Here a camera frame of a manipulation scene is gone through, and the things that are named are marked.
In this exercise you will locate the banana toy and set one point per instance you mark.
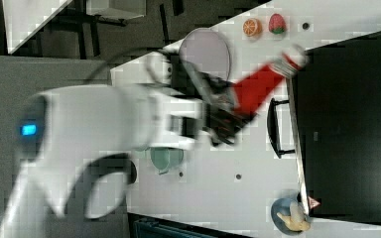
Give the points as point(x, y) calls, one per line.
point(296, 220)

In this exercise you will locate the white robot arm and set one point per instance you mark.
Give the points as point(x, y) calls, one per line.
point(71, 141)

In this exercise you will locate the round grey plate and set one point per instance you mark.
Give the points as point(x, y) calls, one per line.
point(208, 51)

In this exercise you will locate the blue metal frame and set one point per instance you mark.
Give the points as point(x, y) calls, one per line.
point(149, 227)

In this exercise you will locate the orange slice toy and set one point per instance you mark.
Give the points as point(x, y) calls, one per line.
point(252, 27)

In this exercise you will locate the toaster oven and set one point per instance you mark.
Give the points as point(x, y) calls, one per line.
point(335, 104)

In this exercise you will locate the green mug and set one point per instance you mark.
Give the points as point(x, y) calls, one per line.
point(165, 159)

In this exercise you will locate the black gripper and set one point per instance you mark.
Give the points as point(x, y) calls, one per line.
point(218, 116)

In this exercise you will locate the blue cup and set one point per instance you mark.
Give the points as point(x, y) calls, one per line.
point(283, 205)

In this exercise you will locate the red ketchup bottle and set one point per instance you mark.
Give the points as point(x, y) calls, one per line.
point(250, 92)

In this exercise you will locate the pink strawberry toy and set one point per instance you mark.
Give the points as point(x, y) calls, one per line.
point(277, 24)

